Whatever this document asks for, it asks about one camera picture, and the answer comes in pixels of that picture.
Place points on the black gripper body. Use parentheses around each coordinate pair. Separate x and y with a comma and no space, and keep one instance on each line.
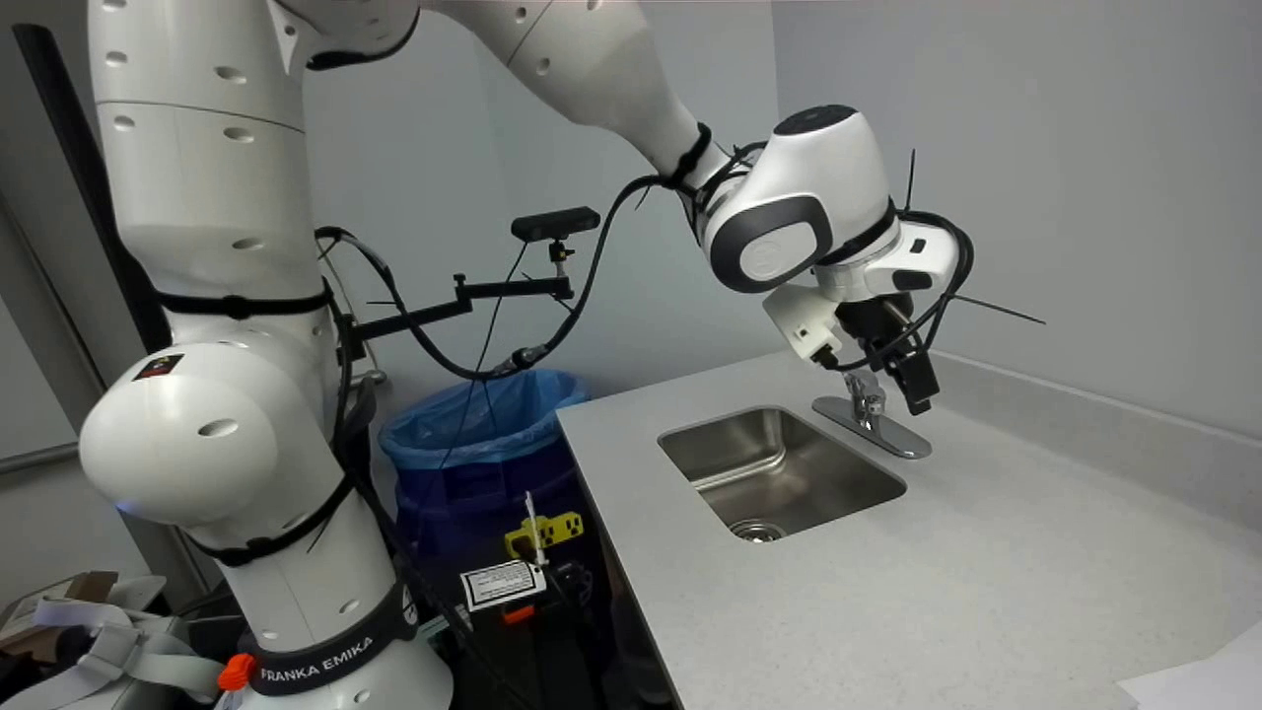
(871,330)

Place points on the chrome sink faucet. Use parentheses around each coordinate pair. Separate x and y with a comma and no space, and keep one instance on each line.
(882,432)

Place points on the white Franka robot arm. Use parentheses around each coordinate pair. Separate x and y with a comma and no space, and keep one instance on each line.
(210,436)

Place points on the stainless steel sink basin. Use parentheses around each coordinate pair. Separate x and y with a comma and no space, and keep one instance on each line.
(791,475)

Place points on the round metal sink drain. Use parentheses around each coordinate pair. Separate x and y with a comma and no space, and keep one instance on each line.
(763,531)

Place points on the grey counter backsplash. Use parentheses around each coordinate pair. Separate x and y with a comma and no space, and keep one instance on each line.
(1117,427)

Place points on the yellow tag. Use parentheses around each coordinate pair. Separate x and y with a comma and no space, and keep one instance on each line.
(544,535)

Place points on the blue bagged trash bin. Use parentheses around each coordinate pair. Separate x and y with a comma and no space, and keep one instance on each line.
(474,447)

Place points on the white label card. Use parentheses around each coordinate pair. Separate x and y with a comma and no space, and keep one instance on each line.
(502,585)

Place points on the orange round knob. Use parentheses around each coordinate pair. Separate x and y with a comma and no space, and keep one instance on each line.
(235,673)

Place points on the brown cardboard box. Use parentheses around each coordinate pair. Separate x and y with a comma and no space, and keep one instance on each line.
(78,585)

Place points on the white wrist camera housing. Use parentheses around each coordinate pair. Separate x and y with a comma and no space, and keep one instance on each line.
(801,322)

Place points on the black bar-shaped camera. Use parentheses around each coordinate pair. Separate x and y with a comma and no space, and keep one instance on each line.
(552,222)

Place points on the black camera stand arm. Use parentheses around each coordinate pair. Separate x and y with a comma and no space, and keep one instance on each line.
(436,313)

